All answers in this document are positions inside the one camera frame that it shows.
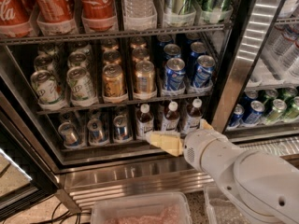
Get brown tea bottle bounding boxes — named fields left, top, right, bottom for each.
left=180, top=98, right=202, bottom=134
left=161, top=101, right=180, bottom=131
left=136, top=104, right=154, bottom=139

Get right clear plastic bin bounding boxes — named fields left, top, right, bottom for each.
left=204, top=185, right=250, bottom=224

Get top wire fridge shelf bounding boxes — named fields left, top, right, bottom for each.
left=0, top=22, right=233, bottom=46

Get front left white-green can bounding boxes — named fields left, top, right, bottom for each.
left=31, top=70, right=63, bottom=105

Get red coca-cola can centre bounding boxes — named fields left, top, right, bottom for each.
left=81, top=0, right=116, bottom=33

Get blue-silver can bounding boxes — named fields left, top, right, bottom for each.
left=113, top=115, right=131, bottom=142
left=87, top=119, right=108, bottom=146
left=58, top=122, right=81, bottom=148

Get left clear plastic bin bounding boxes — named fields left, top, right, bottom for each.
left=91, top=191, right=192, bottom=224

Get right brown tea bottle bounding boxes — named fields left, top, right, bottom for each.
left=180, top=98, right=202, bottom=134

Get front right gold can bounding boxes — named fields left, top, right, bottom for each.
left=135, top=61, right=155, bottom=93

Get front left gold can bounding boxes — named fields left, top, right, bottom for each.
left=103, top=63, right=125, bottom=97

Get middle brown tea bottle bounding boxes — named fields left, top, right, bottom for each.
left=161, top=101, right=180, bottom=131

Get middle wire fridge shelf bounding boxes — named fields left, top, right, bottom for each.
left=36, top=91, right=212, bottom=115

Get open glass fridge door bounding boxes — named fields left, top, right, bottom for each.
left=0, top=110, right=57, bottom=221

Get front right white-green can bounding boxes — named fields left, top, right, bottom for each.
left=66, top=66, right=95, bottom=101

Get red coca-cola can middle-left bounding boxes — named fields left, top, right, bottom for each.
left=36, top=0, right=74, bottom=23

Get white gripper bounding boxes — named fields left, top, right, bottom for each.
left=146, top=119, right=237, bottom=173

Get clear plastic bin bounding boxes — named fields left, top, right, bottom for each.
left=204, top=185, right=250, bottom=224
left=91, top=191, right=192, bottom=224

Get clear water bottle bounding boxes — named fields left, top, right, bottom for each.
left=124, top=0, right=153, bottom=18

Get bottom middle blue-silver can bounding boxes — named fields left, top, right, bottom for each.
left=87, top=119, right=108, bottom=146

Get green can right compartment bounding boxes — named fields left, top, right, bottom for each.
left=264, top=99, right=287, bottom=124

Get wire fridge shelf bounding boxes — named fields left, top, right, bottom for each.
left=36, top=91, right=212, bottom=115
left=0, top=22, right=233, bottom=46

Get gold can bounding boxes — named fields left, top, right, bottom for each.
left=103, top=63, right=125, bottom=97
left=135, top=61, right=155, bottom=93

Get blue pepsi can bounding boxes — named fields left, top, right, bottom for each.
left=164, top=58, right=186, bottom=91
left=164, top=44, right=181, bottom=61
left=191, top=55, right=215, bottom=88
left=187, top=42, right=206, bottom=77

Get black cables on floor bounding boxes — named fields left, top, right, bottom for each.
left=29, top=201, right=92, bottom=224

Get blue can compartment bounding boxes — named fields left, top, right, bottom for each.
left=242, top=101, right=264, bottom=124
left=228, top=105, right=244, bottom=128

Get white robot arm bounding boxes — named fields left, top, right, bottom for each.
left=146, top=129, right=299, bottom=224

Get white-green can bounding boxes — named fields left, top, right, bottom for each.
left=66, top=66, right=95, bottom=101
left=31, top=70, right=63, bottom=105

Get left brown tea bottle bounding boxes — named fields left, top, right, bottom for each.
left=136, top=104, right=154, bottom=139

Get bottom left blue-silver can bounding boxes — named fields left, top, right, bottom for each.
left=58, top=122, right=81, bottom=148

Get bottom right blue-silver can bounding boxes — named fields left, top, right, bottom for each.
left=113, top=115, right=131, bottom=142

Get red coca-cola can far-left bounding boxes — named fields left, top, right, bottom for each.
left=0, top=0, right=30, bottom=38

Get stainless steel fridge frame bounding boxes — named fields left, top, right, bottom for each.
left=0, top=0, right=286, bottom=212

